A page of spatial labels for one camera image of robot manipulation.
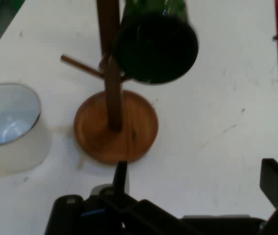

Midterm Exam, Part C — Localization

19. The green enamel mug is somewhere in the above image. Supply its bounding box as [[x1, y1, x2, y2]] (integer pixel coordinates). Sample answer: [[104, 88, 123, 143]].
[[113, 0, 200, 84]]

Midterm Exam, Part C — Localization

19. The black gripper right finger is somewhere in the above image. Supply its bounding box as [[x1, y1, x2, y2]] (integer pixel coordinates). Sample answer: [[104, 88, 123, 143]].
[[259, 158, 278, 235]]

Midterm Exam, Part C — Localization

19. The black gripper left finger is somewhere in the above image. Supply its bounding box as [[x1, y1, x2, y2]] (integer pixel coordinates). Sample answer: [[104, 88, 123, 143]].
[[99, 160, 180, 235]]

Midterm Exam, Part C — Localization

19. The white enamel mug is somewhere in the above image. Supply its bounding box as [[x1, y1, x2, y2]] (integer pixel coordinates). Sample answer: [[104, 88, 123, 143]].
[[0, 82, 52, 177]]

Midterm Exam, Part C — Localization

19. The brown wooden mug tree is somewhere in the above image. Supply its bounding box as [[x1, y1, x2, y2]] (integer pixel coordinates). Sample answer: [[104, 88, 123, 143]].
[[60, 0, 159, 165]]

